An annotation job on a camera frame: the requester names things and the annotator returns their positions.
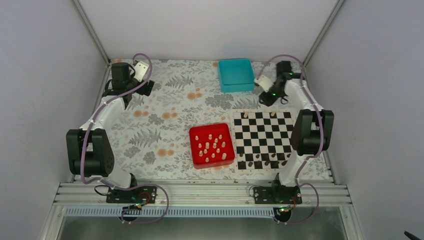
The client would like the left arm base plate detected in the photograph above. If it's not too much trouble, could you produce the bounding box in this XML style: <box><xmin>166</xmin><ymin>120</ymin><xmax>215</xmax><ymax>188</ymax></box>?
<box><xmin>105</xmin><ymin>186</ymin><xmax>157</xmax><ymax>205</ymax></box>

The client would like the black white chessboard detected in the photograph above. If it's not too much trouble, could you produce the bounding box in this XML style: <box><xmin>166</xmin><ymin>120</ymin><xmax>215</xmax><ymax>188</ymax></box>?
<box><xmin>230</xmin><ymin>109</ymin><xmax>295</xmax><ymax>174</ymax></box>

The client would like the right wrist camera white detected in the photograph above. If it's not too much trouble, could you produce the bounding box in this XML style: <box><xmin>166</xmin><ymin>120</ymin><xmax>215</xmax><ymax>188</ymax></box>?
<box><xmin>254</xmin><ymin>75</ymin><xmax>274</xmax><ymax>92</ymax></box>

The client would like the floral table mat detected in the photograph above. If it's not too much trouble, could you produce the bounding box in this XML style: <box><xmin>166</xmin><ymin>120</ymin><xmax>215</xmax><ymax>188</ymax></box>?
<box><xmin>108</xmin><ymin>59</ymin><xmax>297</xmax><ymax>181</ymax></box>

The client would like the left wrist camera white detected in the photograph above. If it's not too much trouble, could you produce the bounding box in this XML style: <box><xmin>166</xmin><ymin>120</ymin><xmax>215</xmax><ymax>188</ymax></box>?
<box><xmin>133</xmin><ymin>61</ymin><xmax>149</xmax><ymax>82</ymax></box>

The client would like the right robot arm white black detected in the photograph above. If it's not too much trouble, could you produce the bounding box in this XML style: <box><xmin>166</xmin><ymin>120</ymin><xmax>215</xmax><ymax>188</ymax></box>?
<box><xmin>255</xmin><ymin>61</ymin><xmax>334</xmax><ymax>204</ymax></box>

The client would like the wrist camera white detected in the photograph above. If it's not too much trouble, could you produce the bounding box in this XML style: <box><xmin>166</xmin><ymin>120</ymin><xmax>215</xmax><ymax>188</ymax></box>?
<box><xmin>133</xmin><ymin>61</ymin><xmax>149</xmax><ymax>82</ymax></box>
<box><xmin>254</xmin><ymin>75</ymin><xmax>274</xmax><ymax>92</ymax></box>

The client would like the red tray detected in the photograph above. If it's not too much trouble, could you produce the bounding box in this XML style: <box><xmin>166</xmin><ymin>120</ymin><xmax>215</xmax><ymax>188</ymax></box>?
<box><xmin>188</xmin><ymin>123</ymin><xmax>236</xmax><ymax>170</ymax></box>

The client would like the grey cable duct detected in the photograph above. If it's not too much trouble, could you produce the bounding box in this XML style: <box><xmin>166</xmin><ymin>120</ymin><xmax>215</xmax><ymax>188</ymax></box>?
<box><xmin>64</xmin><ymin>206</ymin><xmax>275</xmax><ymax>218</ymax></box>

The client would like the teal bin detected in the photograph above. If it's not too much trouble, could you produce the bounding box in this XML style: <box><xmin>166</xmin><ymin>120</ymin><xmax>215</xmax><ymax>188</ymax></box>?
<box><xmin>218</xmin><ymin>58</ymin><xmax>255</xmax><ymax>93</ymax></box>

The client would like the aluminium rail frame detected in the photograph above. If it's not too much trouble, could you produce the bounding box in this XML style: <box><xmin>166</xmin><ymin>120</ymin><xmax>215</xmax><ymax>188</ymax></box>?
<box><xmin>53</xmin><ymin>181</ymin><xmax>353</xmax><ymax>207</ymax></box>

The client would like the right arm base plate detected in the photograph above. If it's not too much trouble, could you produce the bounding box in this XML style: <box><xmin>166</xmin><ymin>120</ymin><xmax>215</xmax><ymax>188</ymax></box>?
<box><xmin>253</xmin><ymin>186</ymin><xmax>303</xmax><ymax>205</ymax></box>

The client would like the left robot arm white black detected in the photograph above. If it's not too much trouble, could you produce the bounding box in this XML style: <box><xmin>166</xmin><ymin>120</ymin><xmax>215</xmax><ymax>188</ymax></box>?
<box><xmin>66</xmin><ymin>60</ymin><xmax>155</xmax><ymax>203</ymax></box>

